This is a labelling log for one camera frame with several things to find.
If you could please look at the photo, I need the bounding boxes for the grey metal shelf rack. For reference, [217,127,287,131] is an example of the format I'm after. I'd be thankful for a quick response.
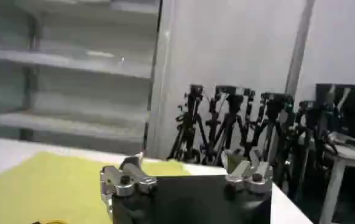
[0,0,162,156]

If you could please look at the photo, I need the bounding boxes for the white side table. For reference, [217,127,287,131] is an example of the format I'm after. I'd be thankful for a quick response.
[319,131,355,224]

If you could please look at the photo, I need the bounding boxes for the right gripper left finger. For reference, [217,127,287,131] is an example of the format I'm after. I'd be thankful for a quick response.
[100,153,159,217]

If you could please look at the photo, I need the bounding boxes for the yellow cloth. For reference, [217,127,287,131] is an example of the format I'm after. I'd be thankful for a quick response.
[0,152,192,224]

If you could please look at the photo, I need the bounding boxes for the black monitor screen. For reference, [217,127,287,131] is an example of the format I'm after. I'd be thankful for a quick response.
[315,83,355,144]

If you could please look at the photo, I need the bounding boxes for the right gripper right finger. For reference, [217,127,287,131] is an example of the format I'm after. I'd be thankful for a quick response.
[221,149,274,195]

